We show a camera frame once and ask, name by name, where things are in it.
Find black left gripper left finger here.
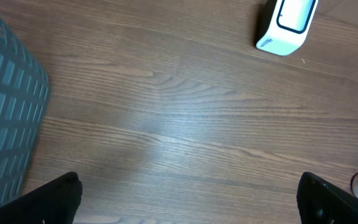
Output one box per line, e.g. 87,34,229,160
0,172,83,224

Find grey plastic mesh basket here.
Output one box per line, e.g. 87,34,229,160
0,18,50,207

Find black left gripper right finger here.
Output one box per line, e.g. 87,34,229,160
296,172,358,224

